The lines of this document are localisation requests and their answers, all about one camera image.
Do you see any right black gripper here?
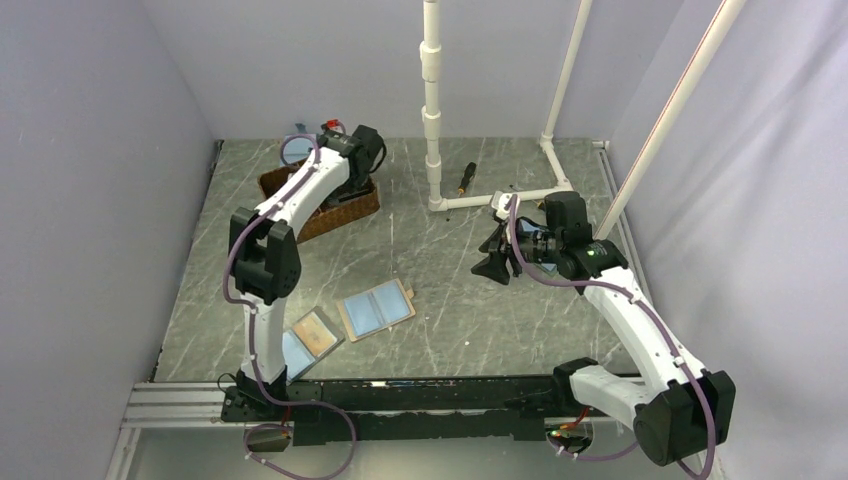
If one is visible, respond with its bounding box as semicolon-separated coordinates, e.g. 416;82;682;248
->
471;216;563;284

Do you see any tan blue card holder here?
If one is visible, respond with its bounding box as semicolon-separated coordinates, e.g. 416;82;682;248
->
337;279;416;342

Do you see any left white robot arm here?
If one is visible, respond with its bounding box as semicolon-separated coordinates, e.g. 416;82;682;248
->
222;125;386;420

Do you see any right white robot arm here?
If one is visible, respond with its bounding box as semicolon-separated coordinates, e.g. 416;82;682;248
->
471;191;736;479

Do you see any blue open card holder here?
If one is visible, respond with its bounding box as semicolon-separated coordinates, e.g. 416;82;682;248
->
516;217;560;275

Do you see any blue card holder at back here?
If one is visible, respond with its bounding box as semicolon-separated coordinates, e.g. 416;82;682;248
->
279;122;317;166

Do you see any blue orange card holder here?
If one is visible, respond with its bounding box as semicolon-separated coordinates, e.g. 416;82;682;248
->
281;307;345;384

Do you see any brown wicker divided basket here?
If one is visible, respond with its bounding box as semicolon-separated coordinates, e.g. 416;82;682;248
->
257;161;380;243

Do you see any black orange screwdriver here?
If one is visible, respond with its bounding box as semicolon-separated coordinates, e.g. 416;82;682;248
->
457;162;477;196

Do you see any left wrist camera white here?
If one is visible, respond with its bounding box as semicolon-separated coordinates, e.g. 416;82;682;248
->
321;119;347;134

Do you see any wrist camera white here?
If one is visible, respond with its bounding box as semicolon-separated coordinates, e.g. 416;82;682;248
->
321;119;347;134
489;191;517;221

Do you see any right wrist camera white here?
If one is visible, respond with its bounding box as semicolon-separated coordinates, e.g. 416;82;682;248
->
489;191;517;221

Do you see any white pvc pipe frame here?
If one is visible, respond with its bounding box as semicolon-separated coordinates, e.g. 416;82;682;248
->
396;1;743;212

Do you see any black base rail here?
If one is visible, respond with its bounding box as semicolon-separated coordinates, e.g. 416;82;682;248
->
221;375;601;446

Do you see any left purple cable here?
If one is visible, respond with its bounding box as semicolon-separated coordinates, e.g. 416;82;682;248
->
221;132;359;480

